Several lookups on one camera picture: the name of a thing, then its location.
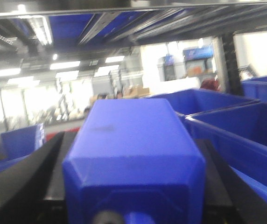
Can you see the blue bin middle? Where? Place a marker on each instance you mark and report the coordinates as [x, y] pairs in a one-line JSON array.
[[195, 101]]

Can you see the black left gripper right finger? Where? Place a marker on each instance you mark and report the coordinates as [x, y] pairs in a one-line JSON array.
[[227, 198]]

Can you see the blue bin near right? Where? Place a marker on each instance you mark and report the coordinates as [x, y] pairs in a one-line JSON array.
[[239, 134]]

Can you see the blue bin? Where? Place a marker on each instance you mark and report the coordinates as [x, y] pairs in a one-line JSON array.
[[239, 134], [195, 101]]

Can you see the stainless steel shelf frame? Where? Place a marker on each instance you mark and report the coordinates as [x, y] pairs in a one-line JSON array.
[[32, 30]]

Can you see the blue bottle-shaped part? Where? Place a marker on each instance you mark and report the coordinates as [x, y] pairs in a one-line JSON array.
[[134, 157]]

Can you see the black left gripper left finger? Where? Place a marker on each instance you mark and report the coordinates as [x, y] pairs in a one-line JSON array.
[[24, 183]]

